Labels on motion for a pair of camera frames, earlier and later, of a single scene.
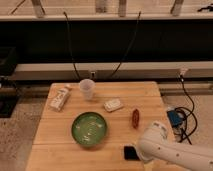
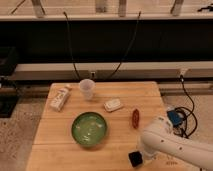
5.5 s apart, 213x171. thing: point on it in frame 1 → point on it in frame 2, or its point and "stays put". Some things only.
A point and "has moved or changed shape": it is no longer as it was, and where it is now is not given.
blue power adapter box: x=174 y=118 stays put
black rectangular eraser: x=130 y=153 has moved or changed shape
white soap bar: x=113 y=105 stays put
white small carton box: x=59 y=98 stays put
